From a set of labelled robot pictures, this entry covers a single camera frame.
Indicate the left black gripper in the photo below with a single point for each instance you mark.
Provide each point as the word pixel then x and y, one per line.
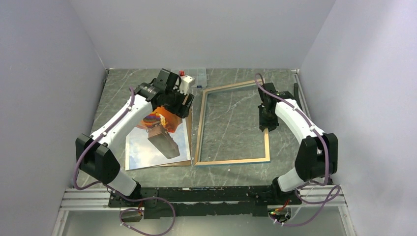
pixel 180 110

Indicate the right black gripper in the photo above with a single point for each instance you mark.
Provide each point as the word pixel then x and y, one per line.
pixel 270 125

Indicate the brown frame backing board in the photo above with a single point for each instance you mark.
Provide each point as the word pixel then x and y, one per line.
pixel 171 136

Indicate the hot air balloon photo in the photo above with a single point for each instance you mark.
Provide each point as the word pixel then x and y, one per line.
pixel 140 153

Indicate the wooden picture frame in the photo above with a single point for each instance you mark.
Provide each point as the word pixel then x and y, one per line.
pixel 227 131

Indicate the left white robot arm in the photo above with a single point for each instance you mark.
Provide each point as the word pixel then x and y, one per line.
pixel 95 160

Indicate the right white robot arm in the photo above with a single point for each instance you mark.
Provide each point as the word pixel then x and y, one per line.
pixel 317 152

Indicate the clear plastic organizer box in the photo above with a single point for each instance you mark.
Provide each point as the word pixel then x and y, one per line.
pixel 198 74

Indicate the black mounting base bar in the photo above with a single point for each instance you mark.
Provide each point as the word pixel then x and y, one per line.
pixel 202 201

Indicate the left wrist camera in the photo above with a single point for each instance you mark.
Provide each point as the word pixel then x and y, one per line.
pixel 186 82

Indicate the aluminium rail frame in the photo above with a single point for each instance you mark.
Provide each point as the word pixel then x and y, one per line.
pixel 310 196

